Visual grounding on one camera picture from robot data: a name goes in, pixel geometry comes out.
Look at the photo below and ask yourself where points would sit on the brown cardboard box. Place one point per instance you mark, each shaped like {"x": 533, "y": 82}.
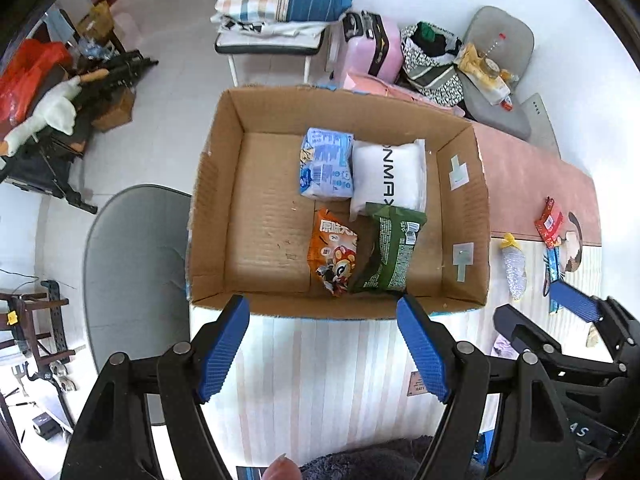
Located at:
{"x": 265, "y": 220}

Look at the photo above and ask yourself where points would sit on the red snack packet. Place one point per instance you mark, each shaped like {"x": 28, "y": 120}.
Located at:
{"x": 549, "y": 222}

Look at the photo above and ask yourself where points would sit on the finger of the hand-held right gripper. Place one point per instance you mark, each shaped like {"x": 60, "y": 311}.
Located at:
{"x": 575, "y": 302}
{"x": 520, "y": 327}

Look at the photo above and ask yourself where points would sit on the pink suitcase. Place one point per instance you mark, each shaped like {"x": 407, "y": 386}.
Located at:
{"x": 382, "y": 45}

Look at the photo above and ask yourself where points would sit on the green snack packet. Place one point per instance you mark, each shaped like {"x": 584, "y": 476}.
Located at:
{"x": 392, "y": 250}

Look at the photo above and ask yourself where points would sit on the silver packet with yellow top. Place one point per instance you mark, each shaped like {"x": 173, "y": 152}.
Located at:
{"x": 515, "y": 265}

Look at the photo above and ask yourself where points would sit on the white soft packet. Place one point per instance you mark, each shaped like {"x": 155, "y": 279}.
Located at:
{"x": 387, "y": 175}

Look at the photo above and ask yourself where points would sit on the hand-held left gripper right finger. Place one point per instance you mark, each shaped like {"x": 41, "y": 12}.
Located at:
{"x": 422, "y": 350}

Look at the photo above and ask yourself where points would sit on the small beige packet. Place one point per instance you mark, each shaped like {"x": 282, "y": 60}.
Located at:
{"x": 593, "y": 336}

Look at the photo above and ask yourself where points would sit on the black tripod pile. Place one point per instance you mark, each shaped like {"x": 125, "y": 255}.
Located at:
{"x": 115, "y": 72}

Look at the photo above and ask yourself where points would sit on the red plastic bag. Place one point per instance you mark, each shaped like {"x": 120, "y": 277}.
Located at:
{"x": 30, "y": 70}

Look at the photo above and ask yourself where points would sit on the dark fuzzy cloth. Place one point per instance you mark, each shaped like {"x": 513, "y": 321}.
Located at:
{"x": 365, "y": 462}

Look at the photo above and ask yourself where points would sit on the small cardboard box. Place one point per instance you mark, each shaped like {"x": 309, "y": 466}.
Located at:
{"x": 115, "y": 110}

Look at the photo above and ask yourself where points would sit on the folded pink cloth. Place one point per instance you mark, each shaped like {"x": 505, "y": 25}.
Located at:
{"x": 380, "y": 87}

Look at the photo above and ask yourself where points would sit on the yellow plastic bag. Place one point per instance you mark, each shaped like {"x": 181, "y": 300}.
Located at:
{"x": 482, "y": 72}

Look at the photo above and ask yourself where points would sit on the black and white patterned bag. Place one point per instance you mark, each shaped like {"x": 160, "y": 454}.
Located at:
{"x": 435, "y": 75}

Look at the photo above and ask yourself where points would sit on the folding bed frame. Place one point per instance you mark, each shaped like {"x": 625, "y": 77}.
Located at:
{"x": 270, "y": 42}

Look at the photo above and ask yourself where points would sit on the grey padded chair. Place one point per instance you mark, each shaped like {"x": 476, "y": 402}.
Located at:
{"x": 500, "y": 30}

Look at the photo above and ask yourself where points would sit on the white goose plush toy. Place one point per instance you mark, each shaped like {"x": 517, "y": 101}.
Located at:
{"x": 57, "y": 105}

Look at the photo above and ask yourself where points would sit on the light blue tissue packet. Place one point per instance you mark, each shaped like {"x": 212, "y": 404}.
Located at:
{"x": 325, "y": 165}

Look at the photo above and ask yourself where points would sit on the blue strip packet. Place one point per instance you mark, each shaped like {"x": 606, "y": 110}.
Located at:
{"x": 554, "y": 267}

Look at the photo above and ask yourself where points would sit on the person's left hand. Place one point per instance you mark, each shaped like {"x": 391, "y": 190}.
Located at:
{"x": 282, "y": 469}

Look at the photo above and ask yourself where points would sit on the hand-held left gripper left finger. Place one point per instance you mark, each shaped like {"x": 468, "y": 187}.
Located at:
{"x": 225, "y": 350}

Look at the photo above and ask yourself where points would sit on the orange snack packet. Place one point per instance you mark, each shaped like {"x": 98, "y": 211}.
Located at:
{"x": 332, "y": 250}

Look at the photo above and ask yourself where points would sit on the black metal rack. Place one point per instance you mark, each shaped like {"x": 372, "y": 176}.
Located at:
{"x": 50, "y": 330}

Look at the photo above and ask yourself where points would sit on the round grey chair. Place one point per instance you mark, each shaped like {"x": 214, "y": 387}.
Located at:
{"x": 135, "y": 270}

